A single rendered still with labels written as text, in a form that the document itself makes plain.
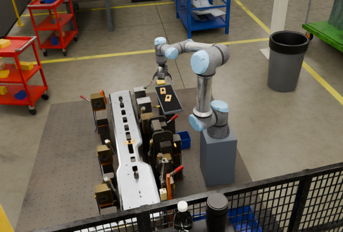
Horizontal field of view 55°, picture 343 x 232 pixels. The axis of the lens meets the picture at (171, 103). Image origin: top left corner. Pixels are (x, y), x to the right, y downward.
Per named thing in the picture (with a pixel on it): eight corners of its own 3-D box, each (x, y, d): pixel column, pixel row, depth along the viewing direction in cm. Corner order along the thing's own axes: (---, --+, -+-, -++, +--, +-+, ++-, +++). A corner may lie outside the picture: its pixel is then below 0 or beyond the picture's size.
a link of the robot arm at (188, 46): (238, 41, 180) (187, 35, 220) (222, 46, 175) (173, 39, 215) (240, 61, 184) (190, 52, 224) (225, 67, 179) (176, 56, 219)
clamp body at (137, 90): (137, 122, 300) (133, 87, 280) (150, 119, 302) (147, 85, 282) (139, 126, 294) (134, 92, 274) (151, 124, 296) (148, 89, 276)
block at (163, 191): (163, 229, 206) (159, 188, 185) (168, 227, 206) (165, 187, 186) (164, 233, 203) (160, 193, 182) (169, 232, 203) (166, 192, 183)
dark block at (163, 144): (163, 187, 234) (159, 142, 210) (172, 185, 235) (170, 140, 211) (165, 192, 229) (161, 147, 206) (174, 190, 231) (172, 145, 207)
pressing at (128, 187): (105, 94, 286) (104, 92, 285) (130, 89, 290) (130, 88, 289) (123, 228, 174) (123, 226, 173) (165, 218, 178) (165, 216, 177)
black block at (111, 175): (104, 205, 223) (97, 175, 207) (119, 202, 225) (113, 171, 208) (105, 211, 219) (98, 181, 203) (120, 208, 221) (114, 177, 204)
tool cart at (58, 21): (56, 40, 647) (44, -10, 593) (79, 40, 644) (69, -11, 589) (40, 59, 580) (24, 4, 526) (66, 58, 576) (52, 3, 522)
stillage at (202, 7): (176, 17, 726) (174, -28, 673) (211, 14, 736) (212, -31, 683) (188, 38, 628) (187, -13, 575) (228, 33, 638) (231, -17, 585)
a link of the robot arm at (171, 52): (183, 46, 208) (173, 40, 215) (168, 50, 203) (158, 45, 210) (183, 57, 212) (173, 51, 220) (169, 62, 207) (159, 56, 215)
